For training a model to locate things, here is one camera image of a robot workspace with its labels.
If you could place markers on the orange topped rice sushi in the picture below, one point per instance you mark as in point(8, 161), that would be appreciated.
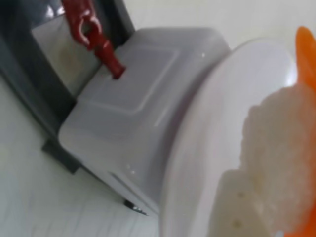
point(279, 128)

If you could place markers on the white round plate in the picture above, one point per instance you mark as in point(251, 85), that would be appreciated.
point(209, 123)

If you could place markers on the red train coupler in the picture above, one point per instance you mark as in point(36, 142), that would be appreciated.
point(98, 42)

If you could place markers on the grey circular toy train track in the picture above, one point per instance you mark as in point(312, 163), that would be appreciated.
point(24, 61)

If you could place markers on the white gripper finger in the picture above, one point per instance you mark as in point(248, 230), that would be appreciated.
point(232, 212)

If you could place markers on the white train wagon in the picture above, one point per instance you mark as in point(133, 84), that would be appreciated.
point(118, 111)

